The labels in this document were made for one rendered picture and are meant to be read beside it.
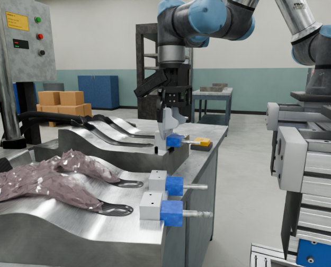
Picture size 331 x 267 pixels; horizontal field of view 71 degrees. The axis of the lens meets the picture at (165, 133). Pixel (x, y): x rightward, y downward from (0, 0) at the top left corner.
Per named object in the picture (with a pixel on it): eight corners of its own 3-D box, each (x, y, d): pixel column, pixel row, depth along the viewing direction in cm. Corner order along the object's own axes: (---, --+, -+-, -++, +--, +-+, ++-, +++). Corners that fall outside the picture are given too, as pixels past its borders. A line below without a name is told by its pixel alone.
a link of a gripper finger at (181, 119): (185, 136, 70) (183, 108, 66) (167, 135, 72) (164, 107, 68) (188, 132, 73) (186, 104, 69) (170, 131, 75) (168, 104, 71)
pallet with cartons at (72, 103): (94, 121, 577) (91, 90, 559) (76, 127, 498) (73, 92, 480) (50, 119, 596) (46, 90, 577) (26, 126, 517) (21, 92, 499)
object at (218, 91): (230, 118, 600) (233, 82, 578) (227, 137, 424) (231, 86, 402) (203, 117, 620) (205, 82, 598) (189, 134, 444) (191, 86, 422)
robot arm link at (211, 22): (239, -2, 53) (203, 10, 62) (204, -13, 46) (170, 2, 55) (236, 35, 55) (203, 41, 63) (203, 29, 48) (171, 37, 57)
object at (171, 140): (202, 150, 69) (202, 132, 67) (197, 154, 64) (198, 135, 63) (161, 145, 73) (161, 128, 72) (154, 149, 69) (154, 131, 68)
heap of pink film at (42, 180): (123, 176, 58) (122, 145, 56) (97, 219, 40) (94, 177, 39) (25, 172, 60) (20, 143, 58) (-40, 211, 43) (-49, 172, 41)
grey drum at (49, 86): (66, 110, 754) (64, 82, 733) (66, 113, 702) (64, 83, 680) (46, 111, 732) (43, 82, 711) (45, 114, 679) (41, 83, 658)
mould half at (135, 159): (188, 156, 89) (189, 122, 85) (162, 185, 65) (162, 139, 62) (85, 142, 107) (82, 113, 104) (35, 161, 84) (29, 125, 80)
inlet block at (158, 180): (206, 192, 56) (206, 171, 54) (207, 203, 51) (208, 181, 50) (152, 190, 57) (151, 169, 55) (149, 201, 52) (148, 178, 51)
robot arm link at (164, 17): (170, -7, 55) (150, 3, 61) (170, 43, 57) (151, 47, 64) (194, 0, 59) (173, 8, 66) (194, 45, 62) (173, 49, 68)
